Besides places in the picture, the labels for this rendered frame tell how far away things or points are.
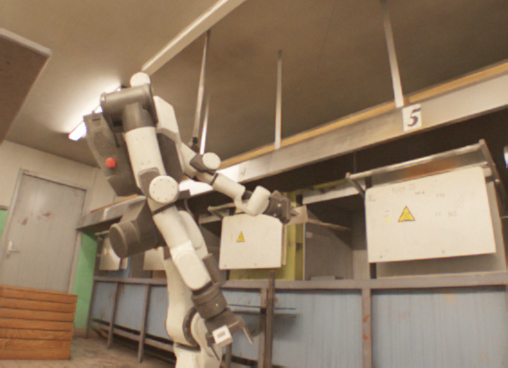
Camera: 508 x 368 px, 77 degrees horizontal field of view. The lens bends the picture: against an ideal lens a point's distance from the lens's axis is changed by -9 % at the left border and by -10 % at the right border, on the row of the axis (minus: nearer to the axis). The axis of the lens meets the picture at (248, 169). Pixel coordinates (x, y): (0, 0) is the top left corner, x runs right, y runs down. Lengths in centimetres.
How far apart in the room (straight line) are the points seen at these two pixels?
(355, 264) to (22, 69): 270
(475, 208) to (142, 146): 142
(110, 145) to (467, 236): 151
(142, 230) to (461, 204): 138
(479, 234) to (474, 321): 43
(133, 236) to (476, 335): 157
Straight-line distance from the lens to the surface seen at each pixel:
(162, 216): 100
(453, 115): 174
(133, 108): 104
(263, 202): 149
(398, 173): 209
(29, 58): 22
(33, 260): 543
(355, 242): 283
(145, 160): 100
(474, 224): 177
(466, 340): 196
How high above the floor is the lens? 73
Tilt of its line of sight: 20 degrees up
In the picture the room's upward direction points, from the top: 3 degrees clockwise
